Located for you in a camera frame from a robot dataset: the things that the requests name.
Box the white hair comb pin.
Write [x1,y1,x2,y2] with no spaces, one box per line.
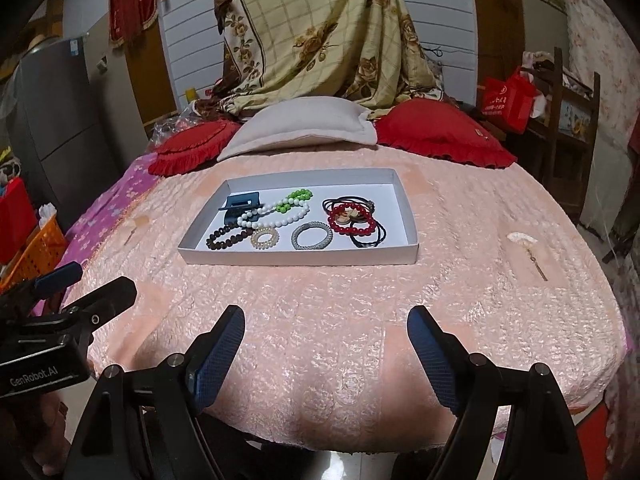
[506,231,549,282]

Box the floral beige blanket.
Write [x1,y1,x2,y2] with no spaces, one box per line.
[192,0,446,121]

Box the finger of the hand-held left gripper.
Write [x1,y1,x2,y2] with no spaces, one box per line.
[30,261,84,303]
[47,276,138,356]

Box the red frilled pillow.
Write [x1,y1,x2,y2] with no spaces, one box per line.
[374,98,517,168]
[148,120,243,177]

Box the blue hair claw clip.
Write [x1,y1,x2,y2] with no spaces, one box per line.
[218,191,263,226]

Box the black hair tie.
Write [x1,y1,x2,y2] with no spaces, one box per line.
[350,220,388,250]
[321,196,377,216]

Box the white cardboard box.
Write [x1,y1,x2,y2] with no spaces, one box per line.
[178,168,420,267]

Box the person's left hand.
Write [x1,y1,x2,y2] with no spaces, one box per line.
[10,392,68,480]

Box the pink floral curtain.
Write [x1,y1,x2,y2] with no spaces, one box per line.
[565,0,640,241]

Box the clear plastic bag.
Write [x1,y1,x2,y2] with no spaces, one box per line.
[150,100,201,148]

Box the silver rhinestone bangle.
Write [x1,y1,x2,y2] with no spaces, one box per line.
[291,220,334,250]

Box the red bead bracelet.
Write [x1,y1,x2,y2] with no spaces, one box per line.
[327,202,377,237]

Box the beige pillow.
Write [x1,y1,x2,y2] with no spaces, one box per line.
[216,96,378,162]

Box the orange plastic basket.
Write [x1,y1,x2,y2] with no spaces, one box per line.
[0,215,69,293]

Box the beige spiral hair tie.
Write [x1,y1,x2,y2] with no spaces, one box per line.
[250,227,279,250]

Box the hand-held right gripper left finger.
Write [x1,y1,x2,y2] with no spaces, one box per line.
[62,305,247,480]

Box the pink quilted bedspread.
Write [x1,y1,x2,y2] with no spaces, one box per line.
[87,145,628,453]

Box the white slatted headboard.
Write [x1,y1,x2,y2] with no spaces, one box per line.
[159,0,481,131]

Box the wooden chair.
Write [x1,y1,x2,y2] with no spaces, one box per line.
[520,47,601,226]

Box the white bead bracelet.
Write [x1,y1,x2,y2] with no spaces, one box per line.
[236,199,311,231]

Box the green bead bracelet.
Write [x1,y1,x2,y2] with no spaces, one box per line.
[270,188,314,214]

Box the red shopping bag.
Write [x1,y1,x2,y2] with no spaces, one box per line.
[481,66,541,134]

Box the red plastic box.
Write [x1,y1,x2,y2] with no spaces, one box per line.
[0,177,38,263]

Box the red hanging curtain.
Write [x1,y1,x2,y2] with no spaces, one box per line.
[107,0,166,51]

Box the purple bed sheet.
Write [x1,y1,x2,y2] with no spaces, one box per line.
[30,152,161,311]

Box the brown bead bracelet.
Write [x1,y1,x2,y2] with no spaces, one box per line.
[205,226,256,251]

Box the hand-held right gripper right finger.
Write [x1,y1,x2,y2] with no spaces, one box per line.
[406,305,588,480]

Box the grey refrigerator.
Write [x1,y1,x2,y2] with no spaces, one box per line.
[7,35,126,221]

